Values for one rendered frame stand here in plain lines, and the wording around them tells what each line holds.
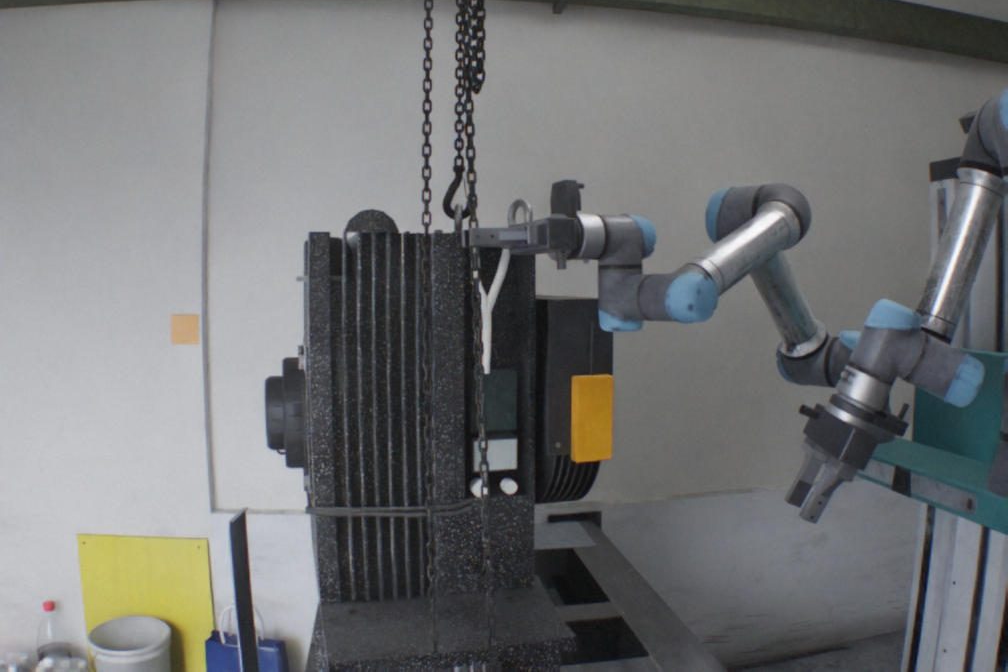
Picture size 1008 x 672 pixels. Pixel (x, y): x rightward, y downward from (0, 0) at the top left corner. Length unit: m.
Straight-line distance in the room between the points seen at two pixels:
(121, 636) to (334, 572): 1.55
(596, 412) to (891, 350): 0.58
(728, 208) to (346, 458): 0.87
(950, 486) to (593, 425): 0.66
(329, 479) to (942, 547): 1.29
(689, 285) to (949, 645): 1.10
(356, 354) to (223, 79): 1.56
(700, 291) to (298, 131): 1.82
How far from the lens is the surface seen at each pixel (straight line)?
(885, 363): 1.12
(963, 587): 1.83
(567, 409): 1.44
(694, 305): 1.16
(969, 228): 1.29
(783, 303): 1.66
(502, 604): 1.52
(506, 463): 1.53
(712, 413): 2.93
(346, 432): 1.44
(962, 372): 1.16
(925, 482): 1.50
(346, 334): 1.41
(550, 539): 2.60
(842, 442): 1.10
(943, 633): 1.90
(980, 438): 1.61
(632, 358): 2.79
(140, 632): 2.94
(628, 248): 1.26
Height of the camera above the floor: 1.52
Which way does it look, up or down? 1 degrees down
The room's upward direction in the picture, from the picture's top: straight up
